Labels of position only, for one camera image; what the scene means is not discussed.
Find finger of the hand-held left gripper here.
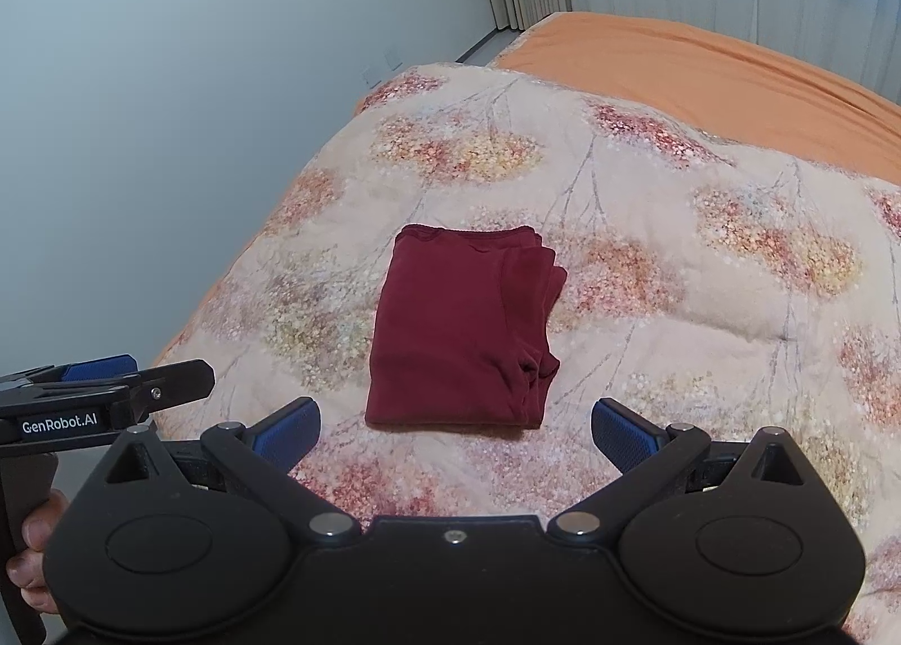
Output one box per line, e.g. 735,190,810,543
105,359,216,418
0,354,140,394

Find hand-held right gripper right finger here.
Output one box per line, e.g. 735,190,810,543
547,397,810,542

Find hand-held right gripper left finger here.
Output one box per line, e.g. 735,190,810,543
102,397,362,542

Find maroon long-sleeve shirt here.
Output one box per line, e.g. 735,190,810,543
364,224,569,432

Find person's left hand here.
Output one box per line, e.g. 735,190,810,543
6,488,69,615

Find floral quilt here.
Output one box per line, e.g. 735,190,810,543
151,62,901,645

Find orange bed sheet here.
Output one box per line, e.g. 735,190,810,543
352,11,901,187

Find white wall socket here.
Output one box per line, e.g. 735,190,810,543
361,48,407,91

